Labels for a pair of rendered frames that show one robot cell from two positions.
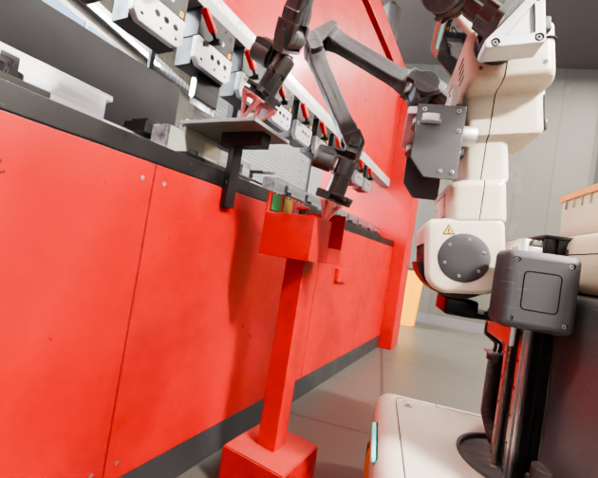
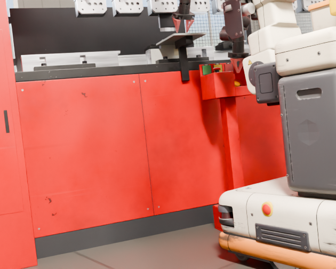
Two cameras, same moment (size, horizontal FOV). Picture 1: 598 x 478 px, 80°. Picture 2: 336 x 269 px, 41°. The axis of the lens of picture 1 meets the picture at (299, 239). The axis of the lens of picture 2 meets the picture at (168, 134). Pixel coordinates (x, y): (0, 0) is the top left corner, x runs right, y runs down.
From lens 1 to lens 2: 1.50 m
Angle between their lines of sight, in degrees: 41
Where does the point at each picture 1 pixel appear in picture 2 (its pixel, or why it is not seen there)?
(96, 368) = (137, 163)
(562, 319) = (275, 93)
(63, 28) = (111, 14)
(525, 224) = not seen: outside the picture
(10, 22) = (90, 25)
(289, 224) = (207, 80)
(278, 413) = (233, 184)
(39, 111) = (90, 73)
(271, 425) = not seen: hidden behind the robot
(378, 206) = not seen: outside the picture
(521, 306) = (261, 92)
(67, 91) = (102, 57)
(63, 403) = (127, 176)
